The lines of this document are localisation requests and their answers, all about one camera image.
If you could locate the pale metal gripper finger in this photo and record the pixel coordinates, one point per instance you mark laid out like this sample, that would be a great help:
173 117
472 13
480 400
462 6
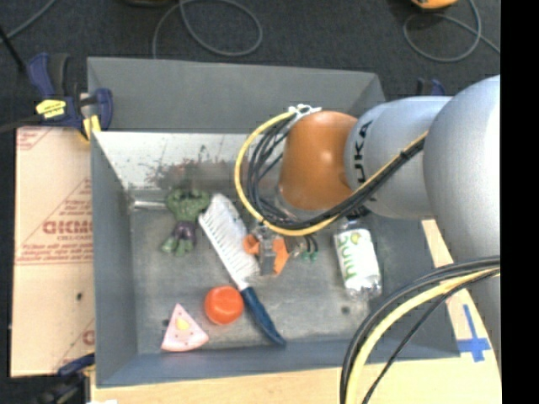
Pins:
267 261
264 233

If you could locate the orange crumpled thing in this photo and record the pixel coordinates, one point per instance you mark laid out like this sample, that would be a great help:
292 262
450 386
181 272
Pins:
281 257

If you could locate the orange ball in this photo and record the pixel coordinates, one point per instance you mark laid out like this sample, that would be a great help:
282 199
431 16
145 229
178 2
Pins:
223 305

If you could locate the clear plastic bottle white label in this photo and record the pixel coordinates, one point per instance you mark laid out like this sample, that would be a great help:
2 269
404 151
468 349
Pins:
358 259

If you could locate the green toy figure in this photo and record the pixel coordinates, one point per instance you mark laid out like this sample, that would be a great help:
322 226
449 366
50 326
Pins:
185 213

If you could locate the pink triangular toy slice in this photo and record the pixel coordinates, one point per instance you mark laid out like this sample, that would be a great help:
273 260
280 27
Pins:
183 333

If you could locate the grey metal bin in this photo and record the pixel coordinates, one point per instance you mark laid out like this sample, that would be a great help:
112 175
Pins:
177 99

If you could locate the brown cardboard board red print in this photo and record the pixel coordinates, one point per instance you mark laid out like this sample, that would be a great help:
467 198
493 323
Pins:
50 225

